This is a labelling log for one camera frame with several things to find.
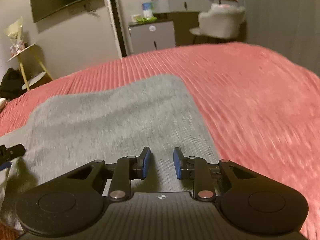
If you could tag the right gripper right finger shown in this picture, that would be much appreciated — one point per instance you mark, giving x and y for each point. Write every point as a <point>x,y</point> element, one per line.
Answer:
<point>199,171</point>

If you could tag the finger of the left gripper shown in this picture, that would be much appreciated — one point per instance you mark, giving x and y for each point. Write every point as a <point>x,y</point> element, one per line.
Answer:
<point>11,153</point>

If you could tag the grey curtain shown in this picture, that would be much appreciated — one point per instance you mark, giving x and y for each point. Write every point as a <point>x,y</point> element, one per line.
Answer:
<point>289,27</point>

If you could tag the black bag on floor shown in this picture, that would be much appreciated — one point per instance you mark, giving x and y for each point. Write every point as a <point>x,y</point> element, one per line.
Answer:
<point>11,84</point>

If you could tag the blue white box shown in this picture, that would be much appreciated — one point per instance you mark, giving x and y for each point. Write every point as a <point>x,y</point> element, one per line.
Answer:
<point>147,10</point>

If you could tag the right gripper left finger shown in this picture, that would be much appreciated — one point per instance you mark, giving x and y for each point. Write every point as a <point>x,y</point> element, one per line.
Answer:
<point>127,169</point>

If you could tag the grey upholstered chair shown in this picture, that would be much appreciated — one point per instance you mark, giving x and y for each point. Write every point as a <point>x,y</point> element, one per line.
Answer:
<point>221,21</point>

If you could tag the pink ribbed bedspread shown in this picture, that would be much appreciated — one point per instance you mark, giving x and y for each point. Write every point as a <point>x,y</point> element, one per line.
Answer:
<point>261,109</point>

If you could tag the yellow round side table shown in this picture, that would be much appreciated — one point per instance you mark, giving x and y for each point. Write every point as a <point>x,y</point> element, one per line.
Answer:
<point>30,63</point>

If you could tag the grey vanity desk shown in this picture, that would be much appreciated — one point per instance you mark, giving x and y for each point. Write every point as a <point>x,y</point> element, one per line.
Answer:
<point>184,15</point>

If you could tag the cream pillow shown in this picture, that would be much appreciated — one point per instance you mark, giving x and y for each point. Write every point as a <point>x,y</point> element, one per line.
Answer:
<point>3,103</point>

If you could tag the grey sweatpants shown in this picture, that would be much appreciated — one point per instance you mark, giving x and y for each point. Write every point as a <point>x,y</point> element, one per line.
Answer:
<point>68,131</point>

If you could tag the grey drawer cabinet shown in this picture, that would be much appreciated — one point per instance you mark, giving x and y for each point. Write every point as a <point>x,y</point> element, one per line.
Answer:
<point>156,35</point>

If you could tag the wrapped flower bouquet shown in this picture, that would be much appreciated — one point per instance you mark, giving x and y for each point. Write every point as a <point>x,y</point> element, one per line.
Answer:
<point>15,34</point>

